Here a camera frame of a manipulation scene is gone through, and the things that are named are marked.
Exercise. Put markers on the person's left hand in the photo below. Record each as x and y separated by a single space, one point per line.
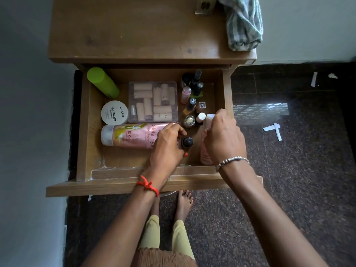
167 152

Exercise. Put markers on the person's right hand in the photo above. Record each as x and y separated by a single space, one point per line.
225 139

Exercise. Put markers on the person's left thumb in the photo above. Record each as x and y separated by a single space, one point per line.
184 154

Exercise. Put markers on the person's right thumb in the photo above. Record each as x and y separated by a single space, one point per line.
207 144

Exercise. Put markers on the pink bottle with white cap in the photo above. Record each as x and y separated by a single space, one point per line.
204 155

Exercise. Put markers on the small black-capped bottle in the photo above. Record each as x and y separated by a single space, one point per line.
187 142

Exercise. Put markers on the person's right forearm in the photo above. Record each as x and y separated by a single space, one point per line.
267 214

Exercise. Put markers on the person's left forearm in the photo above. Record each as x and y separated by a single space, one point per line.
125 228

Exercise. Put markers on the small white-capped bottle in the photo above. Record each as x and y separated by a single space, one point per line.
200 117

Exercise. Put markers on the small gold round jar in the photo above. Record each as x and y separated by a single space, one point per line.
189 121

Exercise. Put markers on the small square glass bottle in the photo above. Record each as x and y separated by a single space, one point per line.
201 107

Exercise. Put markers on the amber nail polish bottle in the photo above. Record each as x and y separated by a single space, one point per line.
190 106

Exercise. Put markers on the red thread wristband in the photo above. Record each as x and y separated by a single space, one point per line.
147 184

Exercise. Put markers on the person's right foot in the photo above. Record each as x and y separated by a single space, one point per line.
184 204

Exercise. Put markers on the person's foot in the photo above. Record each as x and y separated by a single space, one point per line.
184 204
155 205

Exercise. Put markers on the small pink liquid bottle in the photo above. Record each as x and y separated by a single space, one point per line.
185 95

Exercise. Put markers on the pink lotion tube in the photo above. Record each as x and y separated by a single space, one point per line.
130 135

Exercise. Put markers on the person's left foot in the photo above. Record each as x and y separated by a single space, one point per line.
155 205

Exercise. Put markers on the set of beige foam rollers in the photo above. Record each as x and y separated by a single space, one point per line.
148 104

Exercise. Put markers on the clear plastic box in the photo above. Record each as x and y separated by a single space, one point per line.
175 86

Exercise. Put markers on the crossed white paper scraps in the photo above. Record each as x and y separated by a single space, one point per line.
276 130

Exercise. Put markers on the white round jar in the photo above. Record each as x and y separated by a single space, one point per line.
114 113

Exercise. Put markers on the yellow trousers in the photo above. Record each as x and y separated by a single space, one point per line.
180 239

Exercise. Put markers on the wooden drawer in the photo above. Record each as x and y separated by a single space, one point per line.
94 161

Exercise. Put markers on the brown knitted top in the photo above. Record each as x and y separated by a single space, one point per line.
164 258

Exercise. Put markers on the green plastic bottle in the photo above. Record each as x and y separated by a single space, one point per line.
102 82

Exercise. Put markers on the white paper scrap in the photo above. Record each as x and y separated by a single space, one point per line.
332 76
314 79

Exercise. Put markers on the green striped cloth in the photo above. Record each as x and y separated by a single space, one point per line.
244 24

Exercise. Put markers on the wooden bedside table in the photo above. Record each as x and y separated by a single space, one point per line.
133 30

